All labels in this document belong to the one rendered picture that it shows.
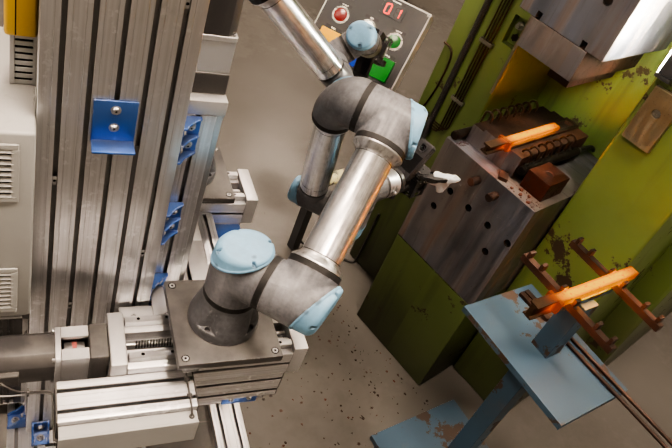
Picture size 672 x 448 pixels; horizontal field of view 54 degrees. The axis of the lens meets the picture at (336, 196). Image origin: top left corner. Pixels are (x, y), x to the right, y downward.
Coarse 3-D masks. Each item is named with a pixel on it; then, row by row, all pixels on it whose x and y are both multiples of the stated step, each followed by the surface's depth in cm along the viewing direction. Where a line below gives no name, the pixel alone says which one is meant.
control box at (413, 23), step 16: (336, 0) 216; (352, 0) 215; (368, 0) 214; (384, 0) 213; (400, 0) 212; (320, 16) 217; (352, 16) 215; (368, 16) 214; (384, 16) 213; (400, 16) 212; (416, 16) 211; (384, 32) 213; (400, 32) 212; (416, 32) 211; (400, 48) 212; (416, 48) 215; (400, 64) 213; (400, 80) 218
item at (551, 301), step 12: (612, 276) 172; (624, 276) 174; (576, 288) 164; (588, 288) 165; (600, 288) 167; (540, 300) 154; (552, 300) 155; (564, 300) 158; (528, 312) 154; (540, 312) 157
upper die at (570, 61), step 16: (528, 32) 189; (544, 32) 186; (528, 48) 191; (544, 48) 187; (560, 48) 183; (576, 48) 180; (560, 64) 184; (576, 64) 181; (592, 64) 186; (608, 64) 194; (624, 64) 203
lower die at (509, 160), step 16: (544, 112) 234; (480, 128) 210; (496, 128) 211; (512, 128) 214; (528, 128) 216; (576, 128) 229; (480, 144) 211; (512, 144) 204; (528, 144) 209; (576, 144) 225; (496, 160) 207; (512, 160) 203; (512, 176) 205
